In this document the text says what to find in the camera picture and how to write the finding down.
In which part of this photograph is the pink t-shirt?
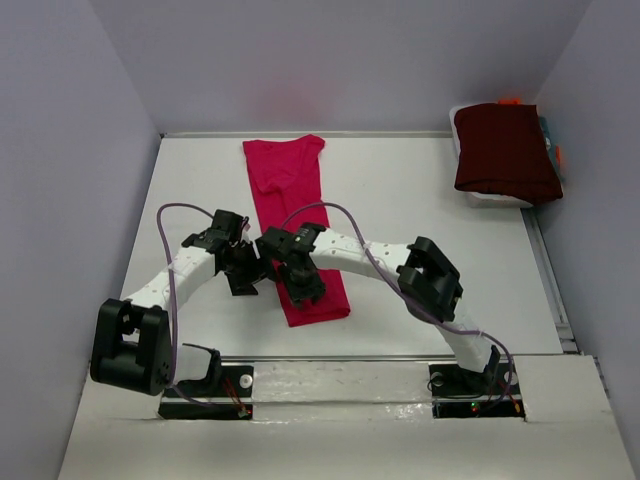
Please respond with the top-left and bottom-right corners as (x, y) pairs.
(242, 135), (351, 327)

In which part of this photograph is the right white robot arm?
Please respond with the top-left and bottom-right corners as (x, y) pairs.
(256, 223), (500, 392)

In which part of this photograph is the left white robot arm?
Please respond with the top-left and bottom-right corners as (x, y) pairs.
(89, 210), (265, 396)

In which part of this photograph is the orange object behind stack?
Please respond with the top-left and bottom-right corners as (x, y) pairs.
(498, 98), (522, 105)

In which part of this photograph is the teal orange item beside stack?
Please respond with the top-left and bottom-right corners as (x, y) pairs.
(538, 116), (565, 182)

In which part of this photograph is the dark red folded t-shirt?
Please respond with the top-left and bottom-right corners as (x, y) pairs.
(453, 103), (564, 205)

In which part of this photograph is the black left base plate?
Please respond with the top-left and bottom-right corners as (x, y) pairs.
(158, 363), (254, 421)

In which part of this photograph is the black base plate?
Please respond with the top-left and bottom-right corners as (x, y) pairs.
(427, 363), (526, 419)
(158, 363), (254, 421)

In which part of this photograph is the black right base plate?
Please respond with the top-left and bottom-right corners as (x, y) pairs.
(427, 363), (526, 419)

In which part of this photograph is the metal rail right side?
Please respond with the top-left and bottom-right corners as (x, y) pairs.
(521, 208), (581, 355)

